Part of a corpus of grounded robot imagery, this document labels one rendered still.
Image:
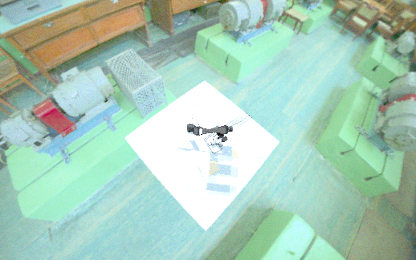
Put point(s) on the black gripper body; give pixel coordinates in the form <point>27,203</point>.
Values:
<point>224,139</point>

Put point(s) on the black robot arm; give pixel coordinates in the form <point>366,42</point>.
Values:
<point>196,129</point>

